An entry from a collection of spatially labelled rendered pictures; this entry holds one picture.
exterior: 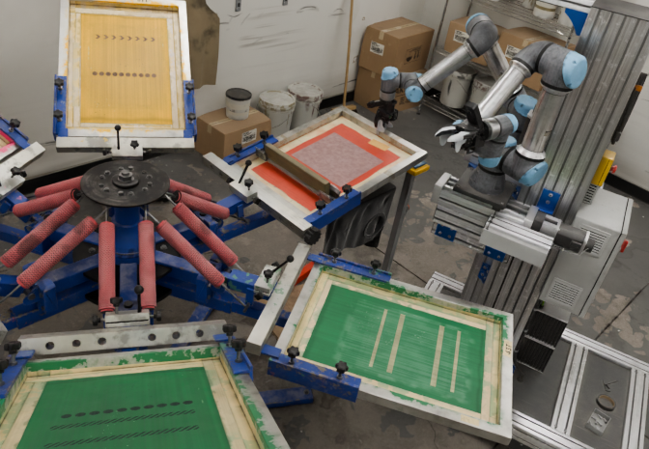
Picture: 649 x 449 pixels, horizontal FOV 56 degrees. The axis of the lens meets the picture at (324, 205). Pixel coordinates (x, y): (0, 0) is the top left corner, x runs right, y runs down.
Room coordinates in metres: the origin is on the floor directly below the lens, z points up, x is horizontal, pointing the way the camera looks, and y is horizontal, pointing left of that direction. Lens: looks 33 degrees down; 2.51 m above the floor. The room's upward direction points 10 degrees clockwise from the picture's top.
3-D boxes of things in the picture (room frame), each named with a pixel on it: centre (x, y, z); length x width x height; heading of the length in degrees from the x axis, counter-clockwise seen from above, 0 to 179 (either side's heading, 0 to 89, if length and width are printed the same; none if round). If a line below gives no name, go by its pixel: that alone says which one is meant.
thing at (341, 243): (2.50, -0.16, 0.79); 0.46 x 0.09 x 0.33; 140
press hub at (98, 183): (1.76, 0.69, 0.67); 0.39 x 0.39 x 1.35
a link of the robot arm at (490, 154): (2.01, -0.54, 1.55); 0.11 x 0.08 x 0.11; 43
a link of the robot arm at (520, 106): (2.74, -0.85, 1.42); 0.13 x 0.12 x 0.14; 6
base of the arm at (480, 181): (2.28, -0.66, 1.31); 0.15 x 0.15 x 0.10
